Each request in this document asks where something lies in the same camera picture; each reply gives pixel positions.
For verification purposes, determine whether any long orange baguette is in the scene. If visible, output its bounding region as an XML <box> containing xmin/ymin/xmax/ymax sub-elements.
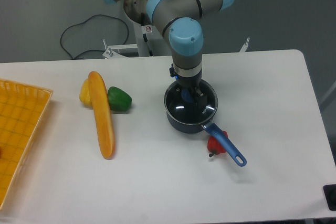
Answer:
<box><xmin>88</xmin><ymin>71</ymin><xmax>115</xmax><ymax>159</ymax></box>

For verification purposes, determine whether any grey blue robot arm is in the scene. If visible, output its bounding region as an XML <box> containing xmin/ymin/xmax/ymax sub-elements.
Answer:
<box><xmin>106</xmin><ymin>0</ymin><xmax>235</xmax><ymax>107</ymax></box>

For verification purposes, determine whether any black object at table edge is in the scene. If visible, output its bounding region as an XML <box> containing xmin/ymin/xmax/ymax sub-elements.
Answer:
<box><xmin>323</xmin><ymin>184</ymin><xmax>336</xmax><ymax>211</ymax></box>

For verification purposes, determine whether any yellow bell pepper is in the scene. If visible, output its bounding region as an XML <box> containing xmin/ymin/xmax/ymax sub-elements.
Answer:
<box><xmin>79</xmin><ymin>79</ymin><xmax>92</xmax><ymax>108</ymax></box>

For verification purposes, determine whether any glass lid with blue knob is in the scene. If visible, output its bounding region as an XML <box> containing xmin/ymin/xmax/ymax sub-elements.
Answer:
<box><xmin>164</xmin><ymin>80</ymin><xmax>218</xmax><ymax>125</ymax></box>

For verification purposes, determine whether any red bell pepper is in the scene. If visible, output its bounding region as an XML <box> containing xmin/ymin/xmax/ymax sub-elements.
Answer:
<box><xmin>207</xmin><ymin>136</ymin><xmax>227</xmax><ymax>157</ymax></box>

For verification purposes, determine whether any black floor cable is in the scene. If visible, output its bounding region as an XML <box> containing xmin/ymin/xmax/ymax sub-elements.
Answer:
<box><xmin>60</xmin><ymin>14</ymin><xmax>130</xmax><ymax>60</ymax></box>

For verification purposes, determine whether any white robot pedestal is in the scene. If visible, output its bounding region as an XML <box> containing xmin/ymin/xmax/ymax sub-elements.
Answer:
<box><xmin>123</xmin><ymin>0</ymin><xmax>173</xmax><ymax>57</ymax></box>

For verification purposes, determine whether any dark blue saucepan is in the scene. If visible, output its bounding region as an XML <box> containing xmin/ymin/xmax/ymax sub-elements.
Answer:
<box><xmin>164</xmin><ymin>77</ymin><xmax>248</xmax><ymax>167</ymax></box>

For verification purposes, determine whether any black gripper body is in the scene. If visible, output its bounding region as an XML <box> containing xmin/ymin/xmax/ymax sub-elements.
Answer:
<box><xmin>169</xmin><ymin>63</ymin><xmax>202</xmax><ymax>88</ymax></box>

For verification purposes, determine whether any green bell pepper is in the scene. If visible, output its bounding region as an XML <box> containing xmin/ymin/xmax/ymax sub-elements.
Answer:
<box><xmin>107</xmin><ymin>87</ymin><xmax>132</xmax><ymax>112</ymax></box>

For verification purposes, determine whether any white pedestal base frame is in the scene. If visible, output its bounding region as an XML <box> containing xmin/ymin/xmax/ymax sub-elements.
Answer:
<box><xmin>101</xmin><ymin>37</ymin><xmax>250</xmax><ymax>59</ymax></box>

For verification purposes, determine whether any yellow woven basket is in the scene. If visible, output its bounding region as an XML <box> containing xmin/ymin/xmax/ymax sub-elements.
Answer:
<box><xmin>1</xmin><ymin>79</ymin><xmax>53</xmax><ymax>208</ymax></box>

